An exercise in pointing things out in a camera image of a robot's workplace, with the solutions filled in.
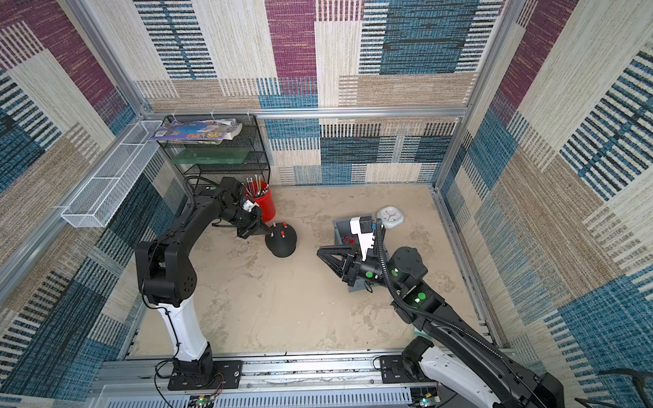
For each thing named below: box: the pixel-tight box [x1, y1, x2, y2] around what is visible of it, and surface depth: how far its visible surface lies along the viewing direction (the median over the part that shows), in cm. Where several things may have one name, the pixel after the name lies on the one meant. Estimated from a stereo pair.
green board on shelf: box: [171, 147, 253, 165], surface depth 96 cm
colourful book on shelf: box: [150, 118, 243, 144], surface depth 83 cm
